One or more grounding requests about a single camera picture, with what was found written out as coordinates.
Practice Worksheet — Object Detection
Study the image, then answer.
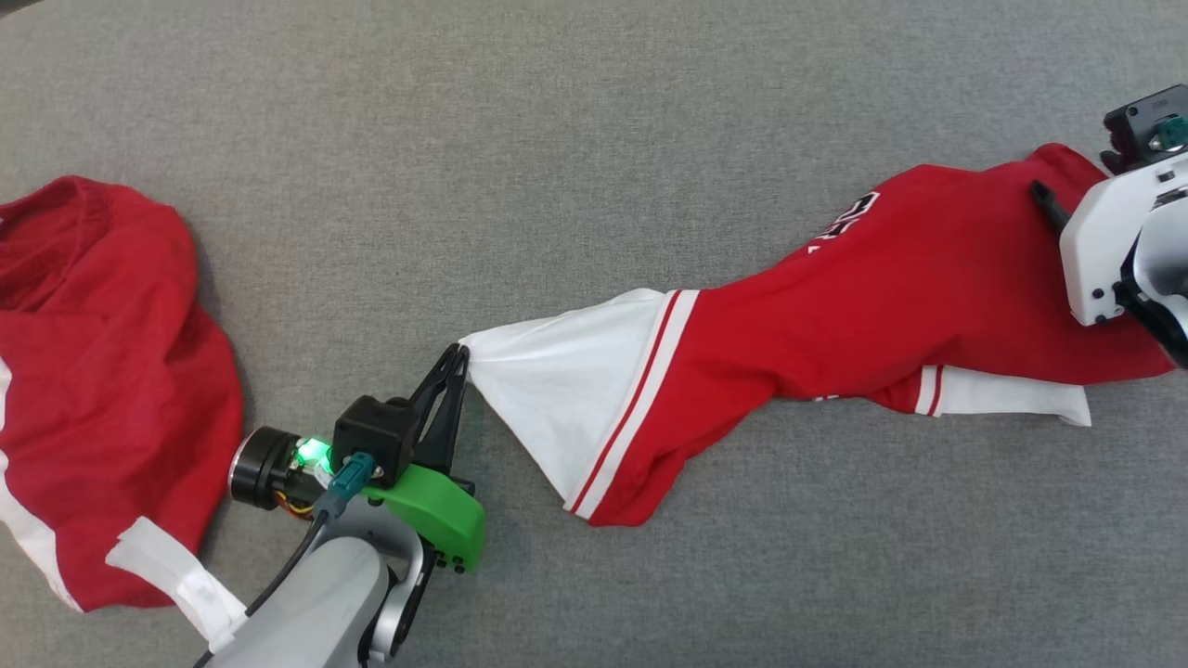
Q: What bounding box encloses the black left camera cable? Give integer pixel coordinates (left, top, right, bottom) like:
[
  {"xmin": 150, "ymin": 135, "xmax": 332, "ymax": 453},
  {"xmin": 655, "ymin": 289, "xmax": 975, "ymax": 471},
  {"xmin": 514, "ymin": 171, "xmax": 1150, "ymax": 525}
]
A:
[{"xmin": 190, "ymin": 452, "xmax": 379, "ymax": 668}]

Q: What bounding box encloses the red white jersey with print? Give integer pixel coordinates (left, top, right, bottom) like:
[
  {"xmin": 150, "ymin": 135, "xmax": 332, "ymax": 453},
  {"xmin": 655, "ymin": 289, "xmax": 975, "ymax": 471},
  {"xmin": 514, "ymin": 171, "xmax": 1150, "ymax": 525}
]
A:
[{"xmin": 459, "ymin": 142, "xmax": 1175, "ymax": 528}]

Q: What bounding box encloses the red white garment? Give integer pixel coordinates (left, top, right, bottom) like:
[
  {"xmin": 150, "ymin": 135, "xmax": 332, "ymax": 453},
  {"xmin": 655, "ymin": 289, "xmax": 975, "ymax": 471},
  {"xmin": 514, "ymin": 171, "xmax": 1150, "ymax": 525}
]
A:
[{"xmin": 0, "ymin": 174, "xmax": 247, "ymax": 655}]

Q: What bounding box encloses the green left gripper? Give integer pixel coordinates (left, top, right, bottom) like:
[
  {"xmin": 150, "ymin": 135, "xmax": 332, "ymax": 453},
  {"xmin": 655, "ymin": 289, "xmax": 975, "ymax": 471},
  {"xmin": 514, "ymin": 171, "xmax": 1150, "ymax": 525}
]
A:
[{"xmin": 229, "ymin": 343, "xmax": 487, "ymax": 573}]

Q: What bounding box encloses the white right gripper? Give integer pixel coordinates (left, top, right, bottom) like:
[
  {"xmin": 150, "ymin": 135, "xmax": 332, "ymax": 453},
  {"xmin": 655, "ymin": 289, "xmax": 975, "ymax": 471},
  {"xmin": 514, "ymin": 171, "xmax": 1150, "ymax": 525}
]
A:
[{"xmin": 1030, "ymin": 151, "xmax": 1188, "ymax": 327}]

